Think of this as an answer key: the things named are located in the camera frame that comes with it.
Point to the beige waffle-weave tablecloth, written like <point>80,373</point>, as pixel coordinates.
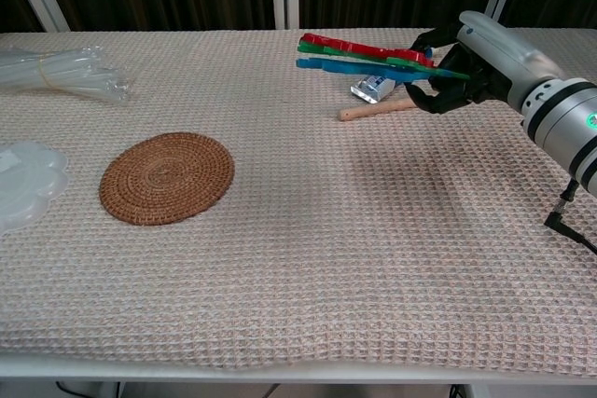
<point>298,277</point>

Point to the blue white toothpaste tube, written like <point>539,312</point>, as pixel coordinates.
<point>373,88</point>

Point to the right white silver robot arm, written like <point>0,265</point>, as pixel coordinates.
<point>564,118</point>

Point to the bundle of clear plastic tubes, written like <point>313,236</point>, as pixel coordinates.
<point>60,74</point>

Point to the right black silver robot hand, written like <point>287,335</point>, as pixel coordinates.
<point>494,53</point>

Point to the round woven rattan coaster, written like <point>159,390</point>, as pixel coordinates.
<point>165,179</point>

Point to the red green blue hand clapper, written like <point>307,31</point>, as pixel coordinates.
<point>354,48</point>

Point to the clear flower-shaped plastic tray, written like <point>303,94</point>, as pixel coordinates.
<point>28,183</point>

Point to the thin wooden stick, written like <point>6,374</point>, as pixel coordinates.
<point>373,111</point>

